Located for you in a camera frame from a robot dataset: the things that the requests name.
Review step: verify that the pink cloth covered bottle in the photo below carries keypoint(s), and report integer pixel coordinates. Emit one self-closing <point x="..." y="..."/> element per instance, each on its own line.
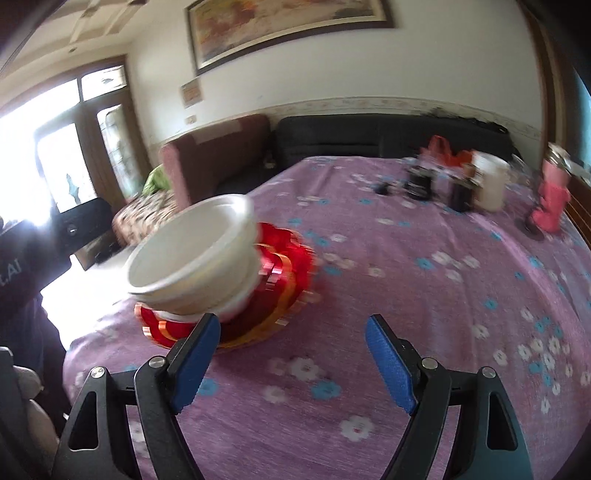
<point x="551" y="198"/>

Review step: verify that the brown armchair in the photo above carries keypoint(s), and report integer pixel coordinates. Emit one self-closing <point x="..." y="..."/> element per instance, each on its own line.
<point x="217" y="152"/>

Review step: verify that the white cup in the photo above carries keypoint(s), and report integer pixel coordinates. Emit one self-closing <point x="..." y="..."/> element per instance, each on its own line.
<point x="491" y="182"/>

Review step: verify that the red bag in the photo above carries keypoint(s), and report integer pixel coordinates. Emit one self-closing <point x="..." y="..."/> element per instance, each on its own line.
<point x="441" y="147"/>

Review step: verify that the person's left hand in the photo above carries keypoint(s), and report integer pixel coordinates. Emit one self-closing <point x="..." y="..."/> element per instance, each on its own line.
<point x="39" y="424"/>

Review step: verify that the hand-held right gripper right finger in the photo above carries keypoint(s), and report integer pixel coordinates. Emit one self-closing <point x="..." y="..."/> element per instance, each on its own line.
<point x="390" y="369"/>

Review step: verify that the dark sauce bottle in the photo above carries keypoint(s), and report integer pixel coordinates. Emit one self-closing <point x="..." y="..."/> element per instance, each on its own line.
<point x="461" y="191"/>

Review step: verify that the black sofa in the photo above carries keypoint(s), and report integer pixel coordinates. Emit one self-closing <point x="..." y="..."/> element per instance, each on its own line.
<point x="369" y="138"/>

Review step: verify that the black phone stand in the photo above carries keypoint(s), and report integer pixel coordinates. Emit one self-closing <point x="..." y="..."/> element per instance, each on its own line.
<point x="534" y="228"/>

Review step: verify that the stack of red plates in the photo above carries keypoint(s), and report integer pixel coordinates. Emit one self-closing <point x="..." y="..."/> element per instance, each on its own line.
<point x="277" y="295"/>

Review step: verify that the purple floral tablecloth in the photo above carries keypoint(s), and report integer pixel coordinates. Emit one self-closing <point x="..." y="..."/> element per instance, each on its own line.
<point x="369" y="277"/>

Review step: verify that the green cloth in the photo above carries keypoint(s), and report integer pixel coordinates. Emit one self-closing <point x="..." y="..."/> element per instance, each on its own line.
<point x="154" y="180"/>

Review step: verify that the cream plastic bowl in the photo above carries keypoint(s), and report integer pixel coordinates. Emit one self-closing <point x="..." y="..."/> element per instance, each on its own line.
<point x="184" y="258"/>

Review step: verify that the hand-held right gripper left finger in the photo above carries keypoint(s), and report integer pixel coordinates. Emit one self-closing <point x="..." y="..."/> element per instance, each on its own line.
<point x="196" y="364"/>

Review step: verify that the floral patterned cushion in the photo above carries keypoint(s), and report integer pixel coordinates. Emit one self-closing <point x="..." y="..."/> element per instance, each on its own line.
<point x="143" y="212"/>

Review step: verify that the small dark object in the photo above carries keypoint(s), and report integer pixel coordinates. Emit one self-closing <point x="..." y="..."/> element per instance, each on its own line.
<point x="381" y="188"/>

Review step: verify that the framed wall painting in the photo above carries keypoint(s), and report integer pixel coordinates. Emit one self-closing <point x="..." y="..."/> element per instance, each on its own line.
<point x="286" y="32"/>

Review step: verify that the dark jar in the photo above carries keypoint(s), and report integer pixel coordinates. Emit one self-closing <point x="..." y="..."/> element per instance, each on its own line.
<point x="420" y="182"/>

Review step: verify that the wooden glass door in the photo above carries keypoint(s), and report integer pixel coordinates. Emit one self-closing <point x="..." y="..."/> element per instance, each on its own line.
<point x="88" y="127"/>

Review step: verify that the small wall notice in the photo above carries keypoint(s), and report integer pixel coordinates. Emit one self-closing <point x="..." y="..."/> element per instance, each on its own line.
<point x="191" y="93"/>

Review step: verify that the white ceramic bowl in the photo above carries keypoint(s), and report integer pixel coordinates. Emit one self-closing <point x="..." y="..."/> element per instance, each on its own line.
<point x="178" y="316"/>
<point x="207" y="303"/>

